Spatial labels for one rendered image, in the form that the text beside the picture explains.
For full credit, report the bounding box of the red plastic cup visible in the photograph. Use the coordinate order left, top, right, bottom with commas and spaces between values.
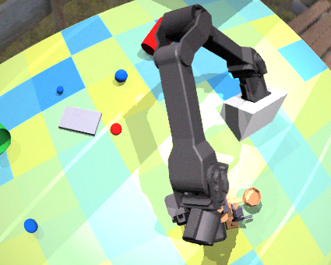
141, 17, 162, 55

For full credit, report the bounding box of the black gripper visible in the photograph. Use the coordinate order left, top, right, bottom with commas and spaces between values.
214, 199, 227, 243

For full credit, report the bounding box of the red ball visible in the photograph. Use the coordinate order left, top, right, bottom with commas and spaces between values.
111, 123, 122, 135

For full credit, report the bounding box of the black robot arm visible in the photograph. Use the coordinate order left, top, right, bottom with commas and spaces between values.
153, 4, 272, 246

